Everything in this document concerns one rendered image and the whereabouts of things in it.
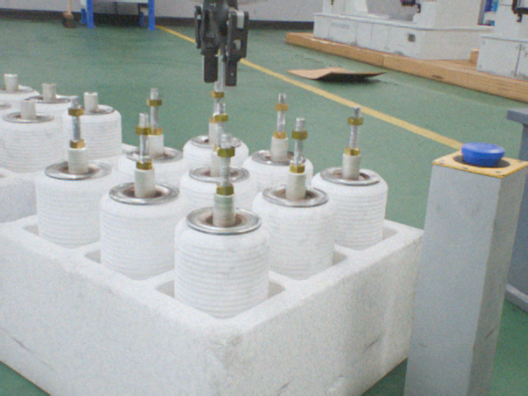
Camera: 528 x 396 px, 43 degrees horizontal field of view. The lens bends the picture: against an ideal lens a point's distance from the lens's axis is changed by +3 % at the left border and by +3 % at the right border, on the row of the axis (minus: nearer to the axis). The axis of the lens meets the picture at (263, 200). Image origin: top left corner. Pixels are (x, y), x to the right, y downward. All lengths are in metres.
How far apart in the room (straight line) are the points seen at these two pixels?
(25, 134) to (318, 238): 0.54
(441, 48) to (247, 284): 3.66
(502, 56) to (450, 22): 0.75
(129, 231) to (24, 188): 0.38
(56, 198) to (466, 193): 0.45
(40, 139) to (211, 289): 0.53
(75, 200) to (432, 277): 0.40
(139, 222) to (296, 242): 0.17
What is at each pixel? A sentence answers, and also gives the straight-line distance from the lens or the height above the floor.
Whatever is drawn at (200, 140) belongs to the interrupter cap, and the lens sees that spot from 0.97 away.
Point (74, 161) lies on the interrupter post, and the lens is 0.80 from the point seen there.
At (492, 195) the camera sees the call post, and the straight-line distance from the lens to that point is 0.66.
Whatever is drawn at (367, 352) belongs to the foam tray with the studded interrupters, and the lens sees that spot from 0.82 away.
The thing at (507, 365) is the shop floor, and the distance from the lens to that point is 0.98.
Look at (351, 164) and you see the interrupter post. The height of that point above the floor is 0.27.
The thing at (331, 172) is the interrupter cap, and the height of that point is 0.25.
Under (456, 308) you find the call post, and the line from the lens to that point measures 0.72.
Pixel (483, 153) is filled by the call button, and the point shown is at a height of 0.33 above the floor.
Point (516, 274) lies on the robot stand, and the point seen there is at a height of 0.04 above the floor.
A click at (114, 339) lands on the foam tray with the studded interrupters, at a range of 0.70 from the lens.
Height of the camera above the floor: 0.48
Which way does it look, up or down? 18 degrees down
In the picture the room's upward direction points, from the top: 3 degrees clockwise
